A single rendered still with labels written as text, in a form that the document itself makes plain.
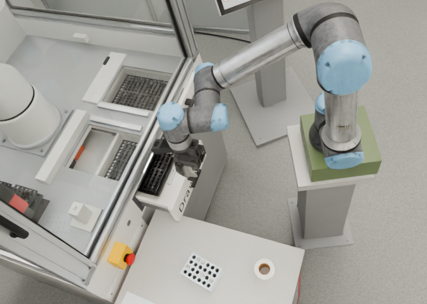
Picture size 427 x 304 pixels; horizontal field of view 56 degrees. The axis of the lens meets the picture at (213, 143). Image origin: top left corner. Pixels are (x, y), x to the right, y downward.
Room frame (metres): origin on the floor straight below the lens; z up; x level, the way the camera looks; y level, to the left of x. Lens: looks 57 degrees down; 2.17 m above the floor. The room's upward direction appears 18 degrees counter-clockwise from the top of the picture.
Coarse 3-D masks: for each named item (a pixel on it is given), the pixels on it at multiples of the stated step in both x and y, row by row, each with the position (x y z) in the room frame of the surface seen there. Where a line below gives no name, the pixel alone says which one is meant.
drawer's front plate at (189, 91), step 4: (192, 76) 1.16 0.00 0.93; (192, 80) 1.14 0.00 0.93; (188, 84) 1.13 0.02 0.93; (192, 84) 1.13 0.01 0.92; (184, 88) 1.11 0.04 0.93; (188, 88) 1.11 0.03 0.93; (192, 88) 1.13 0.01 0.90; (184, 92) 1.09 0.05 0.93; (188, 92) 1.10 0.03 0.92; (192, 92) 1.12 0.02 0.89; (184, 96) 1.08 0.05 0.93; (188, 96) 1.09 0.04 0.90; (192, 96) 1.11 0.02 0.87; (180, 100) 1.06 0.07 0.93; (184, 100) 1.06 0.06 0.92; (180, 104) 1.04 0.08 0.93; (184, 104) 1.06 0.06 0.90
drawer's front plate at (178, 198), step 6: (180, 180) 0.71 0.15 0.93; (186, 180) 0.71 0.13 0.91; (180, 186) 0.69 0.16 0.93; (186, 186) 0.70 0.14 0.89; (180, 192) 0.67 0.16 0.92; (186, 192) 0.69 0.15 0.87; (174, 198) 0.65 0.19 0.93; (180, 198) 0.66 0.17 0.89; (186, 198) 0.68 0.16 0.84; (174, 204) 0.63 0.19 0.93; (186, 204) 0.67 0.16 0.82; (168, 210) 0.62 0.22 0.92; (174, 210) 0.62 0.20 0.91; (174, 216) 0.62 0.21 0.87; (180, 216) 0.63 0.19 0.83
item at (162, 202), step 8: (168, 176) 0.80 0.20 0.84; (176, 176) 0.79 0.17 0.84; (176, 184) 0.75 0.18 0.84; (160, 192) 0.74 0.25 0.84; (168, 192) 0.73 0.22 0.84; (144, 200) 0.70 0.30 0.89; (152, 200) 0.69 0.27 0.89; (160, 200) 0.71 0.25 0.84; (168, 200) 0.70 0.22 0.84; (160, 208) 0.67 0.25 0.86
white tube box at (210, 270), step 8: (192, 256) 0.48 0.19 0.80; (200, 256) 0.47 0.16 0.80; (192, 264) 0.46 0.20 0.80; (200, 264) 0.45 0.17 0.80; (208, 264) 0.44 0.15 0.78; (184, 272) 0.44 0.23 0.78; (192, 272) 0.43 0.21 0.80; (208, 272) 0.42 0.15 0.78; (216, 272) 0.40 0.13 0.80; (192, 280) 0.40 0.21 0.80; (200, 280) 0.40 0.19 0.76; (208, 280) 0.39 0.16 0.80; (216, 280) 0.38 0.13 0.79; (208, 288) 0.36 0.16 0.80
